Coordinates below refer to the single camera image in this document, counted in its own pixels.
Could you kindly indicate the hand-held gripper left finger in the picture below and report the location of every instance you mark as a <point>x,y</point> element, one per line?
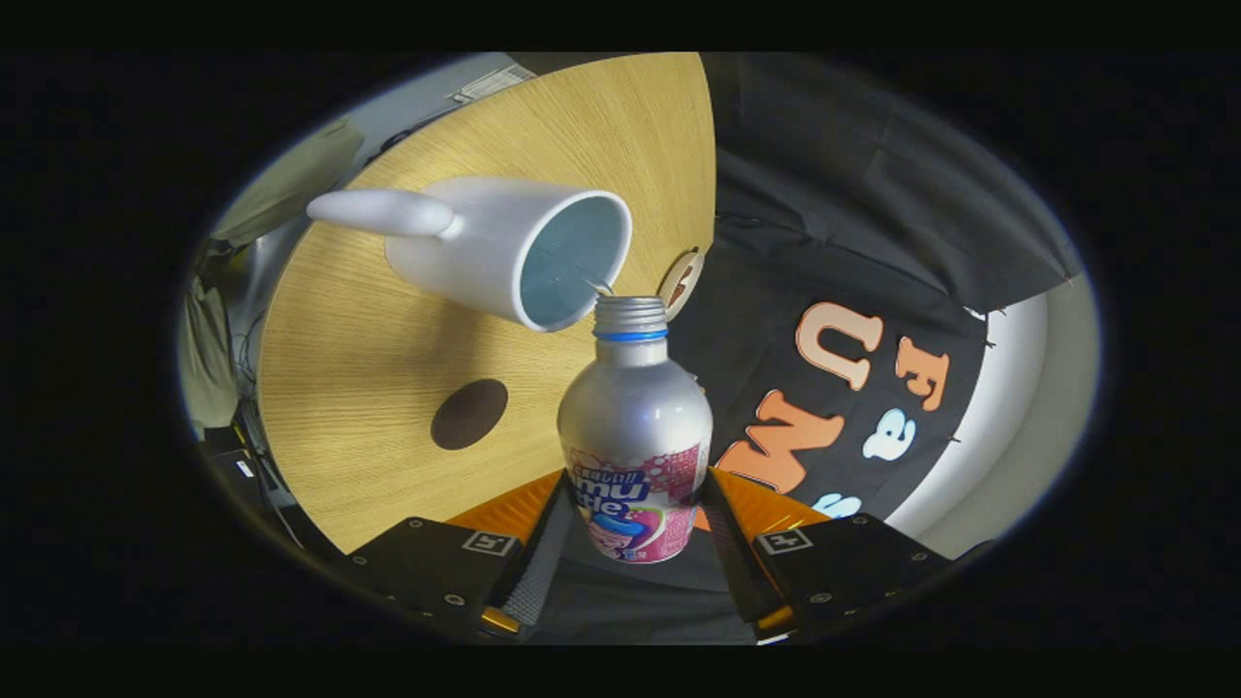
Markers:
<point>538,572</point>

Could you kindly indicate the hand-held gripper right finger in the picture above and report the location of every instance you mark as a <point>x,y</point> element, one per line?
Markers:
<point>742,567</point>

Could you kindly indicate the dark round coaster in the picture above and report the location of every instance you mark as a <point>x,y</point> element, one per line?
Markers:
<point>469,414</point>

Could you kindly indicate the silver juice bottle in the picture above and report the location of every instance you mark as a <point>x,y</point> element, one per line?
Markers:
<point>635,417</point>

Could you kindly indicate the white cup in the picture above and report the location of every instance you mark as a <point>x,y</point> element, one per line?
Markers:
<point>465,242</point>

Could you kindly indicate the wooden table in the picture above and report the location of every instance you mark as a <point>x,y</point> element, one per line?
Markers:
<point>368,388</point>

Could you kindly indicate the small white plate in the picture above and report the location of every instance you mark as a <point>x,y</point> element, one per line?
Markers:
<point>681,284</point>

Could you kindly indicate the black equipment box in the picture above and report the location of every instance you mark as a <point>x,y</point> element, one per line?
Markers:
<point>238,485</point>

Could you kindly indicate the black backdrop cloth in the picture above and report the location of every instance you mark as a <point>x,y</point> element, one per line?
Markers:
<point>853,194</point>

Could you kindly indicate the olive grey cloth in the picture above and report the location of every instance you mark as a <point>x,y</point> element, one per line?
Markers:
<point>291,184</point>

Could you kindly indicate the grey ribbed strip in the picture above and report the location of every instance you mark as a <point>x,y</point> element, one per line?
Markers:
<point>490,82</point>

